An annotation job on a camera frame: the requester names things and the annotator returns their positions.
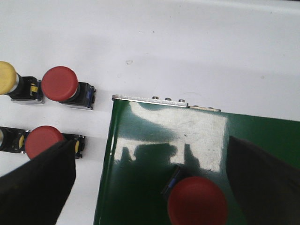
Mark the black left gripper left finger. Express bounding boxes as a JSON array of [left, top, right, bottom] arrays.
[[0, 141, 76, 225]]

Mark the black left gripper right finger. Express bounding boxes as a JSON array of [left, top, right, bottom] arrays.
[[226, 136, 300, 225]]

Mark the red mushroom push button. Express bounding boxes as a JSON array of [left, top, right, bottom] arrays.
[[161, 165, 229, 225], [41, 66, 96, 110], [24, 125, 86, 160]]

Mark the yellow mushroom push button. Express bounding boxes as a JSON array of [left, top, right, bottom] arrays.
[[0, 61, 44, 105]]

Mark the green conveyor belt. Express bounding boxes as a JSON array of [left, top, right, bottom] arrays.
[[94, 99, 300, 225]]

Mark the black push button switch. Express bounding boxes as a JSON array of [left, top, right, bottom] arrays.
[[0, 127, 29, 154]]

